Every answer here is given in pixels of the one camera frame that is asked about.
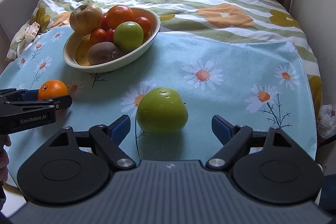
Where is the large orange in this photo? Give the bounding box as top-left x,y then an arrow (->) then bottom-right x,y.
106,5 -> 134,29
38,80 -> 71,111

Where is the green apple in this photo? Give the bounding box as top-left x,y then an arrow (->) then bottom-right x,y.
113,22 -> 144,52
136,87 -> 189,134

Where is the brown kiwi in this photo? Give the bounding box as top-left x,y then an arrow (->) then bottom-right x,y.
87,42 -> 121,65

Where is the small mandarin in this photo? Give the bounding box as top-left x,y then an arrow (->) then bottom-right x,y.
134,16 -> 151,34
90,28 -> 106,45

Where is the red cherry tomato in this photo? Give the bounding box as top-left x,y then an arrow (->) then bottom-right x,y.
106,29 -> 114,43
101,14 -> 110,31

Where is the brownish wrinkled apple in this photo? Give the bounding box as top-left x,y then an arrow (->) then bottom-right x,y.
69,3 -> 103,35

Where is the person's hand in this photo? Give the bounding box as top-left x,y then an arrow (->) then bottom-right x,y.
0,135 -> 11,184

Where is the light blue daisy cloth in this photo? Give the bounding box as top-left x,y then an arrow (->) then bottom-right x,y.
1,27 -> 317,177

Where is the white crumpled item on blanket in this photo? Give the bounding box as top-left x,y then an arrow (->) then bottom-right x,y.
25,22 -> 40,43

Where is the cream ceramic bowl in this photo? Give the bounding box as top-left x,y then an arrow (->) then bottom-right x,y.
63,8 -> 161,73

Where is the white plastic bag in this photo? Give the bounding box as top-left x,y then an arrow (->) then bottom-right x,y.
317,104 -> 336,139

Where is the floral striped blanket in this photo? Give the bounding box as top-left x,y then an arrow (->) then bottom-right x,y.
6,0 -> 322,112

